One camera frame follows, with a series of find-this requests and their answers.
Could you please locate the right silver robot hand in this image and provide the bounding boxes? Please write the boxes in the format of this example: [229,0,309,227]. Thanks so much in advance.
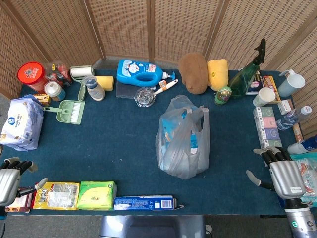
[246,146,308,200]

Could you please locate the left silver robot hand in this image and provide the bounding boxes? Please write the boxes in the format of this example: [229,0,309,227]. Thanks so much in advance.
[0,157,49,207]

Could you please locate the white tissue pack bag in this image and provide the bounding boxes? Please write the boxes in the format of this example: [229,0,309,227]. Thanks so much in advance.
[0,94,45,152]

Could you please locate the translucent plastic shopping bag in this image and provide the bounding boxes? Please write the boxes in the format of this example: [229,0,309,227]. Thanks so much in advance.
[155,95,211,180]

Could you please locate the teal plastic snack package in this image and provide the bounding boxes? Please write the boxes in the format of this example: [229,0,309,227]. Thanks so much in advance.
[278,152,317,208]

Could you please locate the brown chocolate box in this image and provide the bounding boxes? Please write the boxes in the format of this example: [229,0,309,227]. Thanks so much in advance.
[4,192,35,214]

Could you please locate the blue white bottle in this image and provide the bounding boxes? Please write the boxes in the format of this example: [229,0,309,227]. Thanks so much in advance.
[287,135,317,155]

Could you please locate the orange snack tube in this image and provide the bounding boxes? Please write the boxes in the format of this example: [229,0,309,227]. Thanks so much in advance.
[292,123,304,143]

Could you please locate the yellow Lipo biscuit packet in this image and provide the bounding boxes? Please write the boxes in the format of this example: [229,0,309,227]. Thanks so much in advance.
[32,181,80,211]

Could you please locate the pastel multipack tissue box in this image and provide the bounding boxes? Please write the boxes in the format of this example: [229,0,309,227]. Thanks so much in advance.
[253,106,283,149]

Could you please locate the clear water bottle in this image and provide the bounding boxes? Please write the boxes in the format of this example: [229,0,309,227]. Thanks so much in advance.
[276,105,313,131]

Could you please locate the small white red box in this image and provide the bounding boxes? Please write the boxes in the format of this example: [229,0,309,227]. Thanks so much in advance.
[277,99,294,116]

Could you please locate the white paper cup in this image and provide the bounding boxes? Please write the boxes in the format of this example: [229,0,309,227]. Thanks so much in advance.
[252,87,276,108]

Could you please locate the small brown yellow box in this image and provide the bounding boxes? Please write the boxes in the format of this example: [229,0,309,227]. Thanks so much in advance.
[33,93,52,107]

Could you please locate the green mini dustpan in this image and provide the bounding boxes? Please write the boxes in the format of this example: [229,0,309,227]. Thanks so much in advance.
[42,100,86,125]

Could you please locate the green tissue box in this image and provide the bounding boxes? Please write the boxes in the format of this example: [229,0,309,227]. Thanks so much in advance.
[76,180,117,211]

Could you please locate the light blue plastic mug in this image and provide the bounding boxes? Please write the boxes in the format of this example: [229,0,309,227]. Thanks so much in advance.
[277,69,306,98]

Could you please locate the red yellow flat box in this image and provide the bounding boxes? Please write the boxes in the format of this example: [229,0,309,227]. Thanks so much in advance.
[262,75,282,104]

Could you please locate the dark book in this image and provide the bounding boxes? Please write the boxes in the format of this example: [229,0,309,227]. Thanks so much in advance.
[239,70,264,95]

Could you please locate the small white-lidded jar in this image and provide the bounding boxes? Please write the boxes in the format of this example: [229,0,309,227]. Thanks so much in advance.
[44,81,66,102]

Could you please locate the green egg-shaped toy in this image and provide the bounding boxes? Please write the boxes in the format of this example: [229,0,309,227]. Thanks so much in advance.
[214,85,232,106]

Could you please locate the red lidded canister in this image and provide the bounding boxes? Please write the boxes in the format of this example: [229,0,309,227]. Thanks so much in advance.
[17,61,48,94]

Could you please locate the green glass spray bottle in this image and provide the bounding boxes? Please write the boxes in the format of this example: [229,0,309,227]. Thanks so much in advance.
[227,38,267,99]

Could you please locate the red snack packet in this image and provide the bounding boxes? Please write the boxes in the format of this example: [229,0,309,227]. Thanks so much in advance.
[45,61,73,88]

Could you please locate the white lint roller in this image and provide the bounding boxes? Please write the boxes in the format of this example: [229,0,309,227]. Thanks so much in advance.
[70,65,95,102]

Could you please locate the yellow plush toy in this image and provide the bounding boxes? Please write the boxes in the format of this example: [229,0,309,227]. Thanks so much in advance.
[207,59,229,92]

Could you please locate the clear bottle with grey cap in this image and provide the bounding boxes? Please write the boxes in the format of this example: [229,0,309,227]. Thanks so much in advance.
[83,75,106,102]

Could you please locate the yellow sponge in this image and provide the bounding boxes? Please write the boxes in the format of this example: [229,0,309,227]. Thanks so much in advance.
[95,75,114,91]

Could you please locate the blue table mat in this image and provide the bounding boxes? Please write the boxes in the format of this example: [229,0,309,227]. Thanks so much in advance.
[0,68,298,216]

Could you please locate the brown plush toy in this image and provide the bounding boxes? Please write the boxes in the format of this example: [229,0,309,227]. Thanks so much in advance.
[178,52,211,95]

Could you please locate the blue foil wrap box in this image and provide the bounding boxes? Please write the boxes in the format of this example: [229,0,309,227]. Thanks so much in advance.
[113,195,184,211]

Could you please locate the grey folded cloth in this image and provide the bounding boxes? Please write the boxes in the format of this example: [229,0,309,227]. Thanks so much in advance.
[115,81,157,99]

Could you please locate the steel wool scrubber brush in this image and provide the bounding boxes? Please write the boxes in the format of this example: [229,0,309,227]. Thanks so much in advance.
[134,79,179,108]

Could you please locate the blue detergent pump bottle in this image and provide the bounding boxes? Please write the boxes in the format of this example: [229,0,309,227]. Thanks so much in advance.
[116,59,176,87]

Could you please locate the wicker folding screen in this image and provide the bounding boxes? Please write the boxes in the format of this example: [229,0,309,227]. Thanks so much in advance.
[0,0,317,141]

